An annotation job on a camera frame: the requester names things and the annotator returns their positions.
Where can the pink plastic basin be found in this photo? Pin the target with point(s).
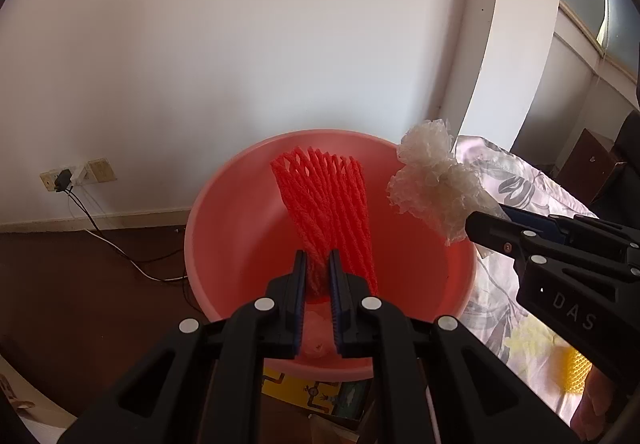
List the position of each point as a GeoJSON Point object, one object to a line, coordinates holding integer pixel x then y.
{"type": "Point", "coordinates": [235, 234]}

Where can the red foam fruit net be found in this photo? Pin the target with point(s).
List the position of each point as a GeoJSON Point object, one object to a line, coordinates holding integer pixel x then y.
{"type": "Point", "coordinates": [320, 194]}

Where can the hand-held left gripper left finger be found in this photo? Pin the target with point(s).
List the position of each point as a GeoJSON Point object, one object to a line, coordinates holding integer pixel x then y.
{"type": "Point", "coordinates": [301, 284]}

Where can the black chair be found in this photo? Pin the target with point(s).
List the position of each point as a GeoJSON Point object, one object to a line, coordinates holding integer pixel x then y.
{"type": "Point", "coordinates": [629, 144]}

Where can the brown wooden cabinet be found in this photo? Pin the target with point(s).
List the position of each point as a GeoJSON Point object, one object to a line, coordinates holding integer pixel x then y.
{"type": "Point", "coordinates": [595, 164]}

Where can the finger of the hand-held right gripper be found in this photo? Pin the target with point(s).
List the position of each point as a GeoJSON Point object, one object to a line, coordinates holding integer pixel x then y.
{"type": "Point", "coordinates": [540, 221]}
{"type": "Point", "coordinates": [495, 234]}

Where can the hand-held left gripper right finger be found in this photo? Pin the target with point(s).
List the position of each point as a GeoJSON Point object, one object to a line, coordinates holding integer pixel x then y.
{"type": "Point", "coordinates": [334, 289]}

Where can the pink floral cloth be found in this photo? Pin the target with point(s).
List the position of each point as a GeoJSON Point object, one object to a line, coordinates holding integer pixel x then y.
{"type": "Point", "coordinates": [525, 204]}

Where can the brown cardboard piece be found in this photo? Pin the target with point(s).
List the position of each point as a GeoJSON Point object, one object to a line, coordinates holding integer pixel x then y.
{"type": "Point", "coordinates": [12, 396]}

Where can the yellow foam fruit net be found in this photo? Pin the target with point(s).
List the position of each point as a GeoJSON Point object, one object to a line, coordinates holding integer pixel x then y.
{"type": "Point", "coordinates": [570, 371]}

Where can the black charger plug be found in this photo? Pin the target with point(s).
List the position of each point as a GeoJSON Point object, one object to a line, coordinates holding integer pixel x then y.
{"type": "Point", "coordinates": [63, 179]}

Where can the white foam fruit net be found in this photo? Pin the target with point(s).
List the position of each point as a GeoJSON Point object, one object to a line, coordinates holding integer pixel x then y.
{"type": "Point", "coordinates": [435, 184]}

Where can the yellow printed box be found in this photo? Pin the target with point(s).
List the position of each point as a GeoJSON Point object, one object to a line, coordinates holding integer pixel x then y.
{"type": "Point", "coordinates": [310, 391]}

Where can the beige wall socket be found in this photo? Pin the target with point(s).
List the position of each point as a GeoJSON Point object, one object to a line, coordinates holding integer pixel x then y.
{"type": "Point", "coordinates": [102, 170]}

